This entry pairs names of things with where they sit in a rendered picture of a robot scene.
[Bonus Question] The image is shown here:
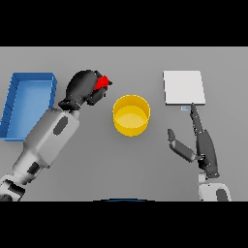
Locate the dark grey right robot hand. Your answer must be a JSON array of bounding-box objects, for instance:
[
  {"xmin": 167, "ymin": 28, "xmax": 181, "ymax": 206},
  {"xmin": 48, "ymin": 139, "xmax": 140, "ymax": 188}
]
[{"xmin": 167, "ymin": 102, "xmax": 221, "ymax": 179}]

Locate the blue tray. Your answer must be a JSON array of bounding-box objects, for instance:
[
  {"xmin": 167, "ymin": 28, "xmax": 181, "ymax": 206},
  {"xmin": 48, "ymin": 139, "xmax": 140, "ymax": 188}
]
[{"xmin": 0, "ymin": 72, "xmax": 58, "ymax": 142}]

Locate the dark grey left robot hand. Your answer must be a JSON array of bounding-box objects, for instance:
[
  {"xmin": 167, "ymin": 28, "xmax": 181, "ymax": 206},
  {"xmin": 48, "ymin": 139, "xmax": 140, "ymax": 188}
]
[{"xmin": 57, "ymin": 69, "xmax": 113, "ymax": 112}]

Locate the yellow bowl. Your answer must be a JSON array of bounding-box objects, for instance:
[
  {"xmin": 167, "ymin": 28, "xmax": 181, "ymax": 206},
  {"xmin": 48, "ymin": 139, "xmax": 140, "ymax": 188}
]
[{"xmin": 111, "ymin": 94, "xmax": 151, "ymax": 138}]

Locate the pale square measuring scale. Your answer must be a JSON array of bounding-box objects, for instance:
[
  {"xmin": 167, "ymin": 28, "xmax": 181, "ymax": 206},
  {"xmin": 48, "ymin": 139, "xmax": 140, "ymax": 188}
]
[{"xmin": 163, "ymin": 70, "xmax": 206, "ymax": 111}]

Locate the red beaker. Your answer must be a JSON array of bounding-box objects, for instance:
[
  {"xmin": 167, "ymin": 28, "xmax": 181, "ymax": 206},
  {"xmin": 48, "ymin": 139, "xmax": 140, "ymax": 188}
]
[{"xmin": 93, "ymin": 75, "xmax": 110, "ymax": 91}]

